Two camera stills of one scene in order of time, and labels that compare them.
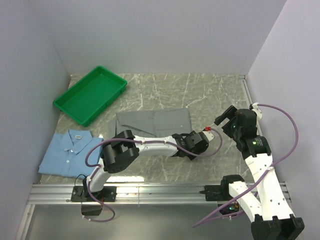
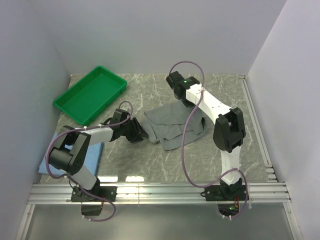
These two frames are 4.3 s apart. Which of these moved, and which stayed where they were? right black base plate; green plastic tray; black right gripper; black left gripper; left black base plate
Moved: black left gripper; black right gripper
Stayed: left black base plate; right black base plate; green plastic tray
